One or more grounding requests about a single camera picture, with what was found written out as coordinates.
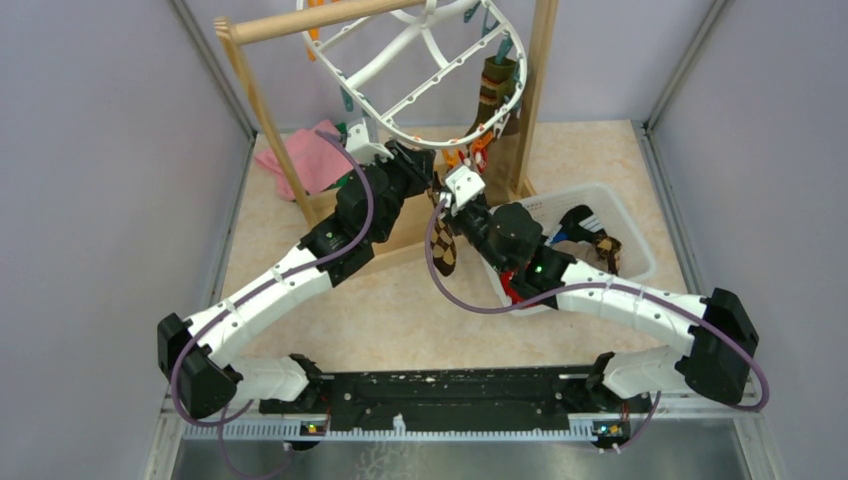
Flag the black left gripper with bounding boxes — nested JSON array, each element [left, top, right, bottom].
[[360, 138, 434, 243]]

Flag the brown argyle sock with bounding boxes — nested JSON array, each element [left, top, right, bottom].
[[593, 233, 623, 275], [426, 172, 457, 277]]

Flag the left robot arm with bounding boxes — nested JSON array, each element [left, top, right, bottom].
[[156, 140, 436, 426]]

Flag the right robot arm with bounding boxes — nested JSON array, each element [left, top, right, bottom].
[[443, 201, 763, 412]]

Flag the orange clothes clip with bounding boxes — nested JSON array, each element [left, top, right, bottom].
[[441, 148, 466, 171]]

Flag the wooden hanger rack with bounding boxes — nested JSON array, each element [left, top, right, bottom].
[[213, 0, 559, 280]]

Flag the teal clothes clip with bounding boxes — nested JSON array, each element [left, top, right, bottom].
[[340, 86, 355, 113]]

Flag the white round clip hanger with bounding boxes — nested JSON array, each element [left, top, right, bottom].
[[302, 1, 529, 149]]

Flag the orange clip at back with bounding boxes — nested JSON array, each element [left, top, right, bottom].
[[305, 0, 327, 44]]

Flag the navy white red hanging sock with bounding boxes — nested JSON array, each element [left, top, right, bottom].
[[462, 132, 494, 173]]

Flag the green cloth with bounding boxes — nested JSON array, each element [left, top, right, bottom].
[[330, 122, 356, 189]]

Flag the pink cloth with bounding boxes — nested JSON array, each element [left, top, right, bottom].
[[254, 120, 352, 201]]

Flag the black sock in basket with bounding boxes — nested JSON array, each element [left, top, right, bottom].
[[558, 205, 600, 243]]

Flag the olive striped hanging sock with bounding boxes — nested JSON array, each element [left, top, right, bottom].
[[466, 56, 518, 135]]

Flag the white plastic laundry basket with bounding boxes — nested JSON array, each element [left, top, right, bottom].
[[519, 182, 657, 284]]

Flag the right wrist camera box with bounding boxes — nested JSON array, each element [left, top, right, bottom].
[[440, 164, 485, 215]]

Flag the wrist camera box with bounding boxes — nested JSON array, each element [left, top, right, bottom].
[[345, 117, 394, 165], [440, 164, 485, 215]]

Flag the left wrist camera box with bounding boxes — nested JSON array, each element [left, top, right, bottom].
[[345, 117, 394, 165]]

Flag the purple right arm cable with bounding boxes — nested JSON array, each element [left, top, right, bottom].
[[423, 198, 772, 415]]

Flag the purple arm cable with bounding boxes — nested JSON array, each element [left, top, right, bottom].
[[169, 129, 376, 480], [423, 198, 772, 415]]

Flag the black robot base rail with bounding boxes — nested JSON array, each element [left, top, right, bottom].
[[258, 355, 656, 450]]

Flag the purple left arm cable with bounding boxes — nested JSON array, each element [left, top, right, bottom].
[[169, 129, 376, 480]]

